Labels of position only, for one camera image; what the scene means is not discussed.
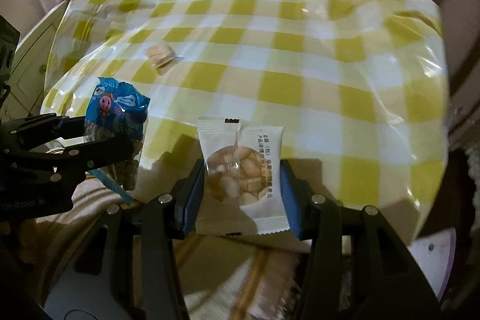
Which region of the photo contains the blue cartoon snack bag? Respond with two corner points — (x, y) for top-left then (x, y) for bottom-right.
(84, 77), (151, 205)

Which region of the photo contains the white nut snack packet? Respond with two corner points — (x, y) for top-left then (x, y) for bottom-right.
(195, 117), (290, 236)

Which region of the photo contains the white carved cabinet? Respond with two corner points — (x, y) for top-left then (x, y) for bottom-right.
(1, 1), (68, 122)

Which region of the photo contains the white purple-trimmed storage bin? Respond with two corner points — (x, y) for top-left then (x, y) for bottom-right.
(408, 228), (456, 301)

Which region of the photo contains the small beige biscuit packet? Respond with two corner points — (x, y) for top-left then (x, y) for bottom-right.
(146, 43), (184, 76)

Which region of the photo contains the yellow white checkered tablecloth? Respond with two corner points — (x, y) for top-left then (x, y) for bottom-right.
(41, 0), (448, 241)

